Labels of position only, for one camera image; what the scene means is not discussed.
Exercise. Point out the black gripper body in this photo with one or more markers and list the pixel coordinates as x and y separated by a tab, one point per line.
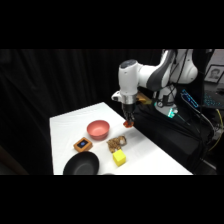
128	109

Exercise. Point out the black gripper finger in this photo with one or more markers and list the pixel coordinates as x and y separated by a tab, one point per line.
132	117
126	117

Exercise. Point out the red ball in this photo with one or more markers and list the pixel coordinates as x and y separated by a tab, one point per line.
128	124

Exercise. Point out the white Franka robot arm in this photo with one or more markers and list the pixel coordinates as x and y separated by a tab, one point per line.
150	75

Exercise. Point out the pink bowl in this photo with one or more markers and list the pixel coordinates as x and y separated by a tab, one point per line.
98	129

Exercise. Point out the black bowl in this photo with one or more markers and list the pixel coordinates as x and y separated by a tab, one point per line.
81	164

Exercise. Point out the black robot stand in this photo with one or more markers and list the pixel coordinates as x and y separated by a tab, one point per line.
160	133

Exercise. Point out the green base light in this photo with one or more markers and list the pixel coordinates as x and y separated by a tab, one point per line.
171	113

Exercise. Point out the yellow cube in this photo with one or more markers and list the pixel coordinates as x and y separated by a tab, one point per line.
119	157

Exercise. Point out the orange box with blue screen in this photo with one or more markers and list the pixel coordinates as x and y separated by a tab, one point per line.
82	144

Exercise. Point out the blue lit device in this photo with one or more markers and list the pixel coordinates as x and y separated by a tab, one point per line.
190	99

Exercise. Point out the black curtain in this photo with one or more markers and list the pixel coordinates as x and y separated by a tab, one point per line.
50	83

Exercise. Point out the blue backlit keyboard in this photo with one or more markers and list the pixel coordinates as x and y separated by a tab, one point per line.
213	100

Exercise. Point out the framed portrait picture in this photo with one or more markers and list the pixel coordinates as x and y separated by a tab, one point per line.
214	74

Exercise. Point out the tan wrist mount bracket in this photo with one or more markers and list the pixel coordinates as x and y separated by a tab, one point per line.
141	98

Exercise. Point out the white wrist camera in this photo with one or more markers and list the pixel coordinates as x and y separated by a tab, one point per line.
116	96

